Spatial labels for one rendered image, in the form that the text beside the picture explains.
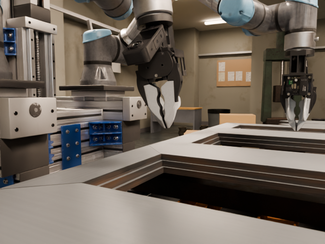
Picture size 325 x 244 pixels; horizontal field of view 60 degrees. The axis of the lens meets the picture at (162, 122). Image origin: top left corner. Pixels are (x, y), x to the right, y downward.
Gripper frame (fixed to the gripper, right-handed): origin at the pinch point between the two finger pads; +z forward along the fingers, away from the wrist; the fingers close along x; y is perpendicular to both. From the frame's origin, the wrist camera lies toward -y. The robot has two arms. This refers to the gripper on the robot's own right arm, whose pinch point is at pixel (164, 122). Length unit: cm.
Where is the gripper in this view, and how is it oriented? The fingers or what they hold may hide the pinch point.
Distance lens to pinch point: 54.6
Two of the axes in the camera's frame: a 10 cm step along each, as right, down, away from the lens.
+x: -9.1, 1.0, 3.9
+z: 1.4, 9.9, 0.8
